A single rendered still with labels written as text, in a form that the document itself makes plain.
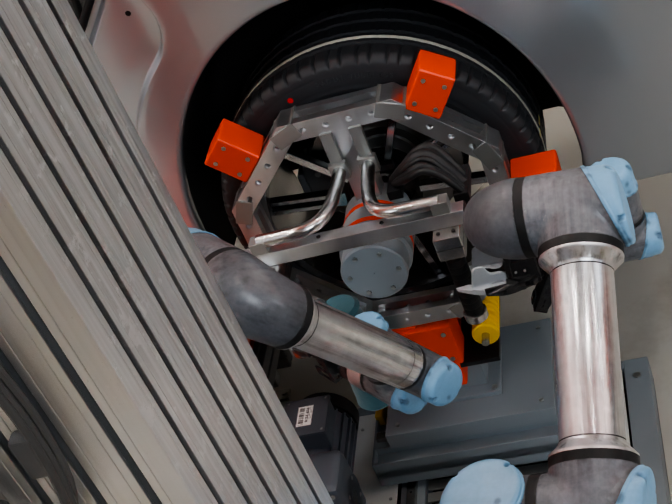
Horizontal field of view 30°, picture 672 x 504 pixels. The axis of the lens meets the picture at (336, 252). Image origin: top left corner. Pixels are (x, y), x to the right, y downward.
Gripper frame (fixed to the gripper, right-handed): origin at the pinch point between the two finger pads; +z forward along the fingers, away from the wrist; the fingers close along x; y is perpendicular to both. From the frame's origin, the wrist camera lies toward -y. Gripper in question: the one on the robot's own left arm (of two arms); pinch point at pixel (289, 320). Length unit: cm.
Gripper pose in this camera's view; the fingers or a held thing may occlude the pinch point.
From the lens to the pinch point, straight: 235.6
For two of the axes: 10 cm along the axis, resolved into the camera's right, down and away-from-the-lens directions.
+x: 6.9, -6.4, 3.3
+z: -6.2, -2.8, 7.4
